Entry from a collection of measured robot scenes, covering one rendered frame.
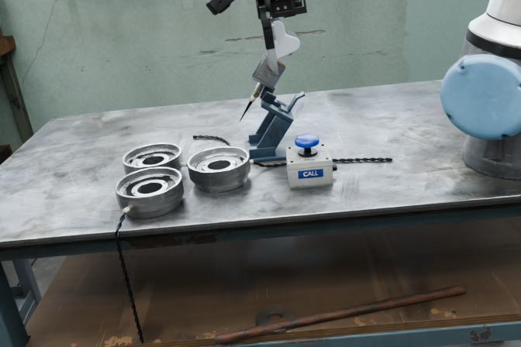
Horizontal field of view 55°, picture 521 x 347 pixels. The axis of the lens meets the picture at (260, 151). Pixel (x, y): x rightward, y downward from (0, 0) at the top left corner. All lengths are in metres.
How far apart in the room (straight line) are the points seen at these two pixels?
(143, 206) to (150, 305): 0.30
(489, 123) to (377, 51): 1.83
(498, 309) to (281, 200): 0.44
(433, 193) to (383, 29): 1.74
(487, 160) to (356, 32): 1.67
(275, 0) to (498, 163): 0.44
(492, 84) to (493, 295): 0.47
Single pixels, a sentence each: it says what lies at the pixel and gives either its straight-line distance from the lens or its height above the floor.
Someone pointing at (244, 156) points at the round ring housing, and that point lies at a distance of 0.87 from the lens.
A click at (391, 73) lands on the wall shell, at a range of 2.54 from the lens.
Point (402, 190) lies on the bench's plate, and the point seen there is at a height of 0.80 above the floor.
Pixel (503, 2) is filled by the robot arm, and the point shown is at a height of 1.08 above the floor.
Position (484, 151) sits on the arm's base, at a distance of 0.86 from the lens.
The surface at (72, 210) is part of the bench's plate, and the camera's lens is 0.88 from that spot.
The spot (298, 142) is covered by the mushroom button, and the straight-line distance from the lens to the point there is 0.81.
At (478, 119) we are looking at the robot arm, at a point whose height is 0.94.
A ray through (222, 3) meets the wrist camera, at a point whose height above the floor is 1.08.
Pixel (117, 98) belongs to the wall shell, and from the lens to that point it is 2.58.
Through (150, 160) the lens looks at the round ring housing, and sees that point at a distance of 0.94.
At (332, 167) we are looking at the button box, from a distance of 0.84.
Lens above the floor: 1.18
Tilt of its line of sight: 23 degrees down
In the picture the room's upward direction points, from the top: 6 degrees counter-clockwise
